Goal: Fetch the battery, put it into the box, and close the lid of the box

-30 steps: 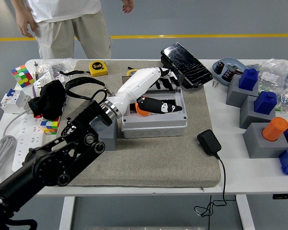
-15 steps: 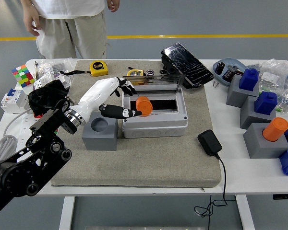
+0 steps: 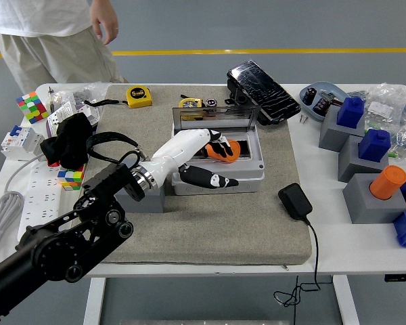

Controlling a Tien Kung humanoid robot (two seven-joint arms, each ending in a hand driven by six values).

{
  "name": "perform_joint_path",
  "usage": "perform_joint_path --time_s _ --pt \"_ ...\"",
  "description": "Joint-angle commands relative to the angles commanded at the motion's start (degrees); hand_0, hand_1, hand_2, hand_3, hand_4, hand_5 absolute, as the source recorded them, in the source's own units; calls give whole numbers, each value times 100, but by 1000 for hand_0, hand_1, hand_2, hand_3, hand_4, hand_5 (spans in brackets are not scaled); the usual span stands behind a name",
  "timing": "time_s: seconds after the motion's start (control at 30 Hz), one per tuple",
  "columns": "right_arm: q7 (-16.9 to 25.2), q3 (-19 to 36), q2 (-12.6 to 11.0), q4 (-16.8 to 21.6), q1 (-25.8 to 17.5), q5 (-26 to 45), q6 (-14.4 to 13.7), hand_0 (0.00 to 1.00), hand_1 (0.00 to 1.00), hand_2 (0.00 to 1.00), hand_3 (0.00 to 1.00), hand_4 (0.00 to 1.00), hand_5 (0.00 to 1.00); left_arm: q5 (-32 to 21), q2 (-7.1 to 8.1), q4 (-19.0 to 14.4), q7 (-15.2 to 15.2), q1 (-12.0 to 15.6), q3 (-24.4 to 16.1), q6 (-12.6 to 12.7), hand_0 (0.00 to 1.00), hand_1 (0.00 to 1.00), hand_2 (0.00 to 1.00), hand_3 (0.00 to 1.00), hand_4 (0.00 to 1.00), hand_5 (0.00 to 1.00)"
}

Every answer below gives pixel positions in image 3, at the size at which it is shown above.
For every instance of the clear pen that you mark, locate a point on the clear pen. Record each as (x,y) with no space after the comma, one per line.
(50,98)

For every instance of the small colourful puzzle cube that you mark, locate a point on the small colourful puzzle cube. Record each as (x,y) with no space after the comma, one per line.
(71,177)

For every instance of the round yellow tape measure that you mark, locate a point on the round yellow tape measure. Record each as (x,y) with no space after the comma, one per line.
(191,102)

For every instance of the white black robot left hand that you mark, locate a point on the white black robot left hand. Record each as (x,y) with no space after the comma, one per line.
(179,149)

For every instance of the small green connector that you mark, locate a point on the small green connector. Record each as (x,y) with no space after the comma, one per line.
(393,154)

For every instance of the clear plastic bag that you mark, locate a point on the clear plastic bag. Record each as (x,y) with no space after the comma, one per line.
(81,93)

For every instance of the white circuit breaker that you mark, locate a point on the white circuit breaker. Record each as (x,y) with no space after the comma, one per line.
(20,142)

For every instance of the person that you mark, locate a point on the person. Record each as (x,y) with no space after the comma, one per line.
(37,17)

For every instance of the grey block with round hole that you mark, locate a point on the grey block with round hole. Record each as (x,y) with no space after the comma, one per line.
(152,203)

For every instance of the black table control panel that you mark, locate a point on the black table control panel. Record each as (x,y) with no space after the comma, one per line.
(401,278)

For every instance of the smoky transparent box lid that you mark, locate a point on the smoky transparent box lid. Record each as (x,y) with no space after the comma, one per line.
(243,116)

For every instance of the grey holder block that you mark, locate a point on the grey holder block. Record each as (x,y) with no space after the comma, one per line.
(328,133)
(362,203)
(350,159)

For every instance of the grey electrical junction box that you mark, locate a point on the grey electrical junction box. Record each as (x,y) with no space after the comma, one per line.
(250,183)

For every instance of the black cloth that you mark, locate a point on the black cloth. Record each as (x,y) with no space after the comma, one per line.
(67,142)

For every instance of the person's left forearm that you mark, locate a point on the person's left forearm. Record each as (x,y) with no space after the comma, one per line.
(103,6)

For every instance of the black power adapter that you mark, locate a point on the black power adapter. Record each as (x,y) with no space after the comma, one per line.
(294,201)

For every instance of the black case with cracked glass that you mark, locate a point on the black case with cracked glass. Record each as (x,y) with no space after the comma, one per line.
(264,91)

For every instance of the small metal component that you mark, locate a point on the small metal component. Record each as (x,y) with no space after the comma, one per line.
(329,96)

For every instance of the black capacitor cylinder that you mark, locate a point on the black capacitor cylinder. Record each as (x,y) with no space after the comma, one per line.
(320,105)
(210,102)
(310,95)

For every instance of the square yellow tape measure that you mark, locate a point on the square yellow tape measure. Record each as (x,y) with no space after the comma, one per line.
(138,96)

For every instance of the white power strip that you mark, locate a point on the white power strip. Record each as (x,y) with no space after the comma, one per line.
(40,196)

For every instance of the person's left hand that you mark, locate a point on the person's left hand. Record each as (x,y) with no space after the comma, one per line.
(106,25)

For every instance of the white table leg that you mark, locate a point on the white table leg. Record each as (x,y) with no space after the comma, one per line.
(94,301)
(345,301)

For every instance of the blue block battery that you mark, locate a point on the blue block battery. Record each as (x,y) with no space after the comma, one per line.
(350,113)
(373,145)

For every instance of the grey-brown mat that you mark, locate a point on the grey-brown mat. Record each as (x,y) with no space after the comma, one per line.
(206,230)

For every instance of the blue-grey oval dish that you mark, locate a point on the blue-grey oval dish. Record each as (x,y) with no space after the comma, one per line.
(325,87)

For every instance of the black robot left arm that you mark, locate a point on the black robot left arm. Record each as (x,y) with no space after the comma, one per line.
(88,216)

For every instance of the large colourful puzzle cube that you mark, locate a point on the large colourful puzzle cube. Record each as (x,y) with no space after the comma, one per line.
(32,107)

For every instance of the clear bag with white labels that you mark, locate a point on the clear bag with white labels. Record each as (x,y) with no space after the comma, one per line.
(382,108)

